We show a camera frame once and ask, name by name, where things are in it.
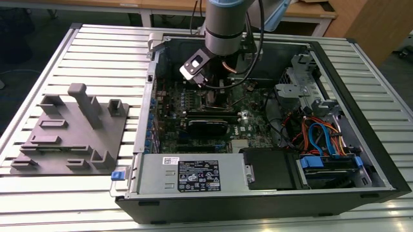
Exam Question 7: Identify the silver CPU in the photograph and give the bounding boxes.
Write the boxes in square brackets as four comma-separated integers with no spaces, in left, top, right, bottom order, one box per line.
[205,96,228,109]

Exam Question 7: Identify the metal CPU socket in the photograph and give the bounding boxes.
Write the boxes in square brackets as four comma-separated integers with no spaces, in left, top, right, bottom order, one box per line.
[200,89,234,111]

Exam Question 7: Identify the black plastic bay cover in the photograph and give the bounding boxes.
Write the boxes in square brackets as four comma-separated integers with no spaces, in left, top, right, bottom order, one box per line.
[241,146,307,191]

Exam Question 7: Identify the green motherboard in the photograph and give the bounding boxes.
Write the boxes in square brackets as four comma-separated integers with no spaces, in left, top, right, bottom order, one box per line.
[154,76,293,154]

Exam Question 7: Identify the silver metal drive cage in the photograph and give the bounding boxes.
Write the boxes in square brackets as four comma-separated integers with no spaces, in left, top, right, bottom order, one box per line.
[273,53,344,118]

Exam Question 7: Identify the black graphics card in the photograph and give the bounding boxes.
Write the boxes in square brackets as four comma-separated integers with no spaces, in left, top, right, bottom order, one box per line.
[186,118,230,139]

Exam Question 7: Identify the pale blue teach pendant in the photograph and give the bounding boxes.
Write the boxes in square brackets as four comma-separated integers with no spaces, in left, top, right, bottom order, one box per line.
[264,0,293,32]

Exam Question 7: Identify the silver chipset heatsink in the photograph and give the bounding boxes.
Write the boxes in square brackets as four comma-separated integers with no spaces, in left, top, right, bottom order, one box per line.
[232,138,252,148]

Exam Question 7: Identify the silver power supply unit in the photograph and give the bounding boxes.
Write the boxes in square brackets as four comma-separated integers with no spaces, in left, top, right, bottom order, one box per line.
[129,153,252,195]

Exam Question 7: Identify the hard disk in blue carrier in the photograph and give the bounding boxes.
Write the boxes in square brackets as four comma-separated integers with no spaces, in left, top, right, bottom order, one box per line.
[299,155,364,189]

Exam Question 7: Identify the grey parts rack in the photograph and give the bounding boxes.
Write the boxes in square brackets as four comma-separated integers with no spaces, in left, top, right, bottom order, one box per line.
[10,83,132,175]

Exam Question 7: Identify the brown wooden cabinet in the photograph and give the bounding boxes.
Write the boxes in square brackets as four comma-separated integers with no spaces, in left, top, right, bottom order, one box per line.
[324,0,413,70]

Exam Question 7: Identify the black PC case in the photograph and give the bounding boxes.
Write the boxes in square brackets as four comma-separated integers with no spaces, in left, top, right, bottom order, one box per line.
[114,30,413,225]

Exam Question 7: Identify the orange curved cable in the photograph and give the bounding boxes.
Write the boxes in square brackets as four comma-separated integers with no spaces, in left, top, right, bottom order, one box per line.
[222,60,238,74]

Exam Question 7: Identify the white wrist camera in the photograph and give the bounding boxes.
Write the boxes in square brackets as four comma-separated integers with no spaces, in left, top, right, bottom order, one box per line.
[180,48,212,84]

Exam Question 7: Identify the black wire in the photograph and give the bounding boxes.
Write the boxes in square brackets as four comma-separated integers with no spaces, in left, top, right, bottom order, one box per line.
[264,93,293,148]

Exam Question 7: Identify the grey case handle latch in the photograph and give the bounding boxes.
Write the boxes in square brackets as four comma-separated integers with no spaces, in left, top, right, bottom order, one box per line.
[148,32,166,58]

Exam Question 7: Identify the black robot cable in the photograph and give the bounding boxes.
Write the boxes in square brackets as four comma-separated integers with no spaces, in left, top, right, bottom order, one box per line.
[204,0,267,90]

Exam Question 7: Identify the blue data wire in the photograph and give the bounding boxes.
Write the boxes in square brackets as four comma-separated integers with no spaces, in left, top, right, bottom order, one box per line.
[308,122,340,159]

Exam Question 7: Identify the orange power wire bundle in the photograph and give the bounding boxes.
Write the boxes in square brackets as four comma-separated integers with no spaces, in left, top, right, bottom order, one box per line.
[281,115,356,159]

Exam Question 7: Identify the blue floor cable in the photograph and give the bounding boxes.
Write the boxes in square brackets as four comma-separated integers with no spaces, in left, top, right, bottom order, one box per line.
[0,68,43,76]

